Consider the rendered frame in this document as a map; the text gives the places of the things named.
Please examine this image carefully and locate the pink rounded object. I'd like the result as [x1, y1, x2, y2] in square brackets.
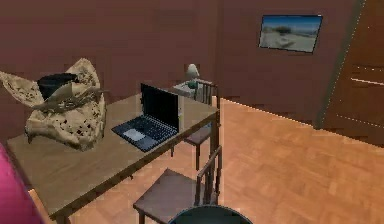
[0, 143, 45, 224]

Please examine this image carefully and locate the dark round object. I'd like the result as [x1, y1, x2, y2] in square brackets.
[168, 204, 254, 224]

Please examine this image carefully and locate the dark brown wooden chair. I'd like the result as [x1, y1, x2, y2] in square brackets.
[170, 79, 221, 172]
[132, 145, 224, 224]

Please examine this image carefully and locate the brown wooden table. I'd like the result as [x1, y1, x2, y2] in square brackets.
[5, 93, 222, 224]

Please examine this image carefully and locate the framed landscape picture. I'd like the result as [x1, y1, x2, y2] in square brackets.
[258, 14, 324, 54]

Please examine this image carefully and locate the pale grey side table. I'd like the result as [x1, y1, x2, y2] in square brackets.
[172, 79, 213, 103]

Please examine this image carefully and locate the white lamp with green base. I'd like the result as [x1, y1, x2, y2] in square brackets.
[185, 63, 201, 90]

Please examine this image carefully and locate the dark blue laptop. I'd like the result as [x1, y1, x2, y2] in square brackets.
[111, 82, 181, 153]

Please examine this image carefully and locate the brown wooden room door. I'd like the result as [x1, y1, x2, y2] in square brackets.
[314, 0, 384, 148]

